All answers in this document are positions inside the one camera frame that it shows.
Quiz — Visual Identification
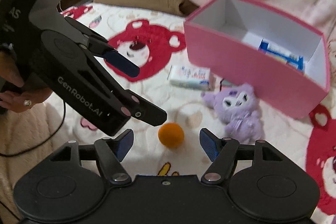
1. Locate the orange makeup sponge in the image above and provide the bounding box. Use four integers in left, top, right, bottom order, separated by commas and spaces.
158, 123, 185, 149

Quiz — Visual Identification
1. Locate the purple plush toy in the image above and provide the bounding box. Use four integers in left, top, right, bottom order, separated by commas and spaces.
201, 84, 263, 144

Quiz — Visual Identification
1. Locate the blue wet wipes pack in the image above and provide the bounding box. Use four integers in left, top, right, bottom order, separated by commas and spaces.
259, 39, 305, 73

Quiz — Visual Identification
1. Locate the person's left hand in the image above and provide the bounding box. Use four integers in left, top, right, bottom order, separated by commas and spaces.
1, 52, 52, 113

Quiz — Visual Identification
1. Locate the white tissue pack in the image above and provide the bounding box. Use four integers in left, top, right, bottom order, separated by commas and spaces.
167, 65, 212, 91

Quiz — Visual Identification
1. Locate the pink storage box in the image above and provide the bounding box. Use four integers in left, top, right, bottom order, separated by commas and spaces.
184, 0, 330, 119

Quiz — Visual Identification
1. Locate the black cable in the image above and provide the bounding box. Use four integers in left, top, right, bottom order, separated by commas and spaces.
0, 97, 66, 158

